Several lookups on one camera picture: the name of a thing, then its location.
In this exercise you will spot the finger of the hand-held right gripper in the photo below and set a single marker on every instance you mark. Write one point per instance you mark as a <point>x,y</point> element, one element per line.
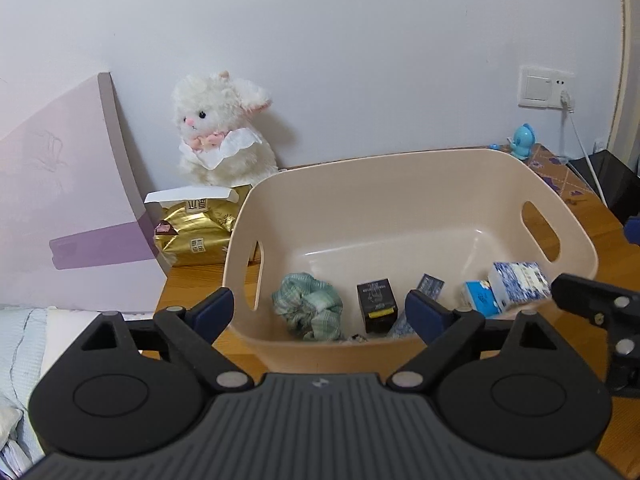
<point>590,297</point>

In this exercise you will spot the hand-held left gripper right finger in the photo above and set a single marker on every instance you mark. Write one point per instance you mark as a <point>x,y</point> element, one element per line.
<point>425,312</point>

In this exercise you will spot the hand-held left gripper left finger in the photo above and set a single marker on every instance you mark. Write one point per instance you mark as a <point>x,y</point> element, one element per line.
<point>216,310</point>

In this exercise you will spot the small dark printed box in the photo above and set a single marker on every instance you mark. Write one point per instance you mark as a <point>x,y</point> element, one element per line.
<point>431,286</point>

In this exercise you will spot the black box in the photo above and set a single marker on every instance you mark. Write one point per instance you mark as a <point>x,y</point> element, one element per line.
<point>377,305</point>

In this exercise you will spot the blue cartoon tissue pack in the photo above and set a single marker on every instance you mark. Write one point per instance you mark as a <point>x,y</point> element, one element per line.
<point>480,299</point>

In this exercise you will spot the blue white patterned tissue pack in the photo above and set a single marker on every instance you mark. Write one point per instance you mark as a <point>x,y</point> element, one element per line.
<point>520,282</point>

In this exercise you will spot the green plaid cloth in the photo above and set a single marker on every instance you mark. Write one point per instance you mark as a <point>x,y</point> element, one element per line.
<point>307,305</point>

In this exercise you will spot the beige plastic basket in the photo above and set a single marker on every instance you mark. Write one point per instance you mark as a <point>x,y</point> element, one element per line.
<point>400,210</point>

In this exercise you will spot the gold foil package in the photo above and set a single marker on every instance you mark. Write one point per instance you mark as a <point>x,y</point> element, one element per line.
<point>195,232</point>

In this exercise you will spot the white carton flap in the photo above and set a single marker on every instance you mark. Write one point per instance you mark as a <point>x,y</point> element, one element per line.
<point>185,194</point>

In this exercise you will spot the purple flower table mat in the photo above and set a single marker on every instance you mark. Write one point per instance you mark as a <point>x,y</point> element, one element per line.
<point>560,180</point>

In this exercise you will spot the blue duck toy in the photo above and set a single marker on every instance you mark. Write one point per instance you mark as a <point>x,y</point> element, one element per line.
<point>523,141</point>

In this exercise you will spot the white plush lamb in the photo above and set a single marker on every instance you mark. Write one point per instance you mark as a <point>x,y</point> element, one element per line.
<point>225,125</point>

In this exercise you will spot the purple and white headboard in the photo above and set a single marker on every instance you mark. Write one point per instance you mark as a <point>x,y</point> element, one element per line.
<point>65,185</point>

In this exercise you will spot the light blue bedding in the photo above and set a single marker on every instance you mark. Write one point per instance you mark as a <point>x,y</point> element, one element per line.
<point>20,360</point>

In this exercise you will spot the white wall socket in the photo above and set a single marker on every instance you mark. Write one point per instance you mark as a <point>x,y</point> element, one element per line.
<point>562,85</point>

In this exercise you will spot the white wall switch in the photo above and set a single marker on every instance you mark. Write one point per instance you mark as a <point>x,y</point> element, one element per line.
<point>535,86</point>

